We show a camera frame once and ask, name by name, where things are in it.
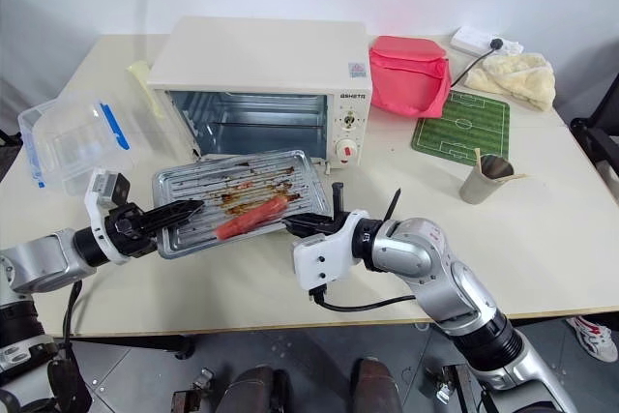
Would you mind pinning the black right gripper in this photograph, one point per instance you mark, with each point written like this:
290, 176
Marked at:
326, 227

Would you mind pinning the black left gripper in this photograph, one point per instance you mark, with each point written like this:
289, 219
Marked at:
133, 234

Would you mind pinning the silver metal baking tray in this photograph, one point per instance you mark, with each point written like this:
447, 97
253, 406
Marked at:
193, 181

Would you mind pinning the red sausage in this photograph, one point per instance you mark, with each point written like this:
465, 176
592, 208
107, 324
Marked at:
251, 217

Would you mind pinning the glass toaster oven door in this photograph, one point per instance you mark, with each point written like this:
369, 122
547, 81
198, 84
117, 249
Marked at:
217, 159

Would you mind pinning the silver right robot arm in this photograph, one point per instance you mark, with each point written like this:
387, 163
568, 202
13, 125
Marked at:
435, 263

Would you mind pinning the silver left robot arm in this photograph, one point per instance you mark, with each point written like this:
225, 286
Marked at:
38, 258

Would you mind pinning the white red oven timer knob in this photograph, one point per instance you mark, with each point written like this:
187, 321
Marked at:
346, 150

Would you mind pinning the cream oven temperature knob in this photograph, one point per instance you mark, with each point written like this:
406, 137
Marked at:
349, 121

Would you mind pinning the cream toaster oven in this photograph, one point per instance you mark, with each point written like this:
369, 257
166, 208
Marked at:
251, 60

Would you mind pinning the clear plastic box blue clips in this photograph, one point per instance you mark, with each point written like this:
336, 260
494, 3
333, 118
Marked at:
72, 142

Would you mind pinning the dark rounded shape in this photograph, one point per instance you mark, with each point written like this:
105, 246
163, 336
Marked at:
256, 391
374, 386

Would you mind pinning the steel cup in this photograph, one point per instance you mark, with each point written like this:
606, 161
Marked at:
479, 185

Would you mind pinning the red fabric lunch bag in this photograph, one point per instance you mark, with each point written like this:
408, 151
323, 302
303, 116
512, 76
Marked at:
406, 74

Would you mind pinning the green soccer field mat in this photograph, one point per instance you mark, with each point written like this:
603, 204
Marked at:
459, 127

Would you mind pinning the white power strip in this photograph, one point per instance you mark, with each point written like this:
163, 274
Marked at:
471, 38

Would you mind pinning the cream fluffy cloth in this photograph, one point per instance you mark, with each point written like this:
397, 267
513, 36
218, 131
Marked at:
517, 77

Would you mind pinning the white crumpled paper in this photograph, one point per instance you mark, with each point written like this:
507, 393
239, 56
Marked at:
513, 47

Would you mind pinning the black chair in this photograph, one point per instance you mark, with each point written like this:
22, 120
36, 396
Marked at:
597, 142

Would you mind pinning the white red sneaker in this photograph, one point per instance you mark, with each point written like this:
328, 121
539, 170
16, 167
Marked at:
592, 335

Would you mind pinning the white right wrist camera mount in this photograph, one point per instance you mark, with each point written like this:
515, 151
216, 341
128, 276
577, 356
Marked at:
321, 258

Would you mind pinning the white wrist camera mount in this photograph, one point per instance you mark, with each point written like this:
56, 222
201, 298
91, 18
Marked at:
321, 258
99, 188

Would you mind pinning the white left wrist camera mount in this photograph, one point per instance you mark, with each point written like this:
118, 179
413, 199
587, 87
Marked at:
99, 188

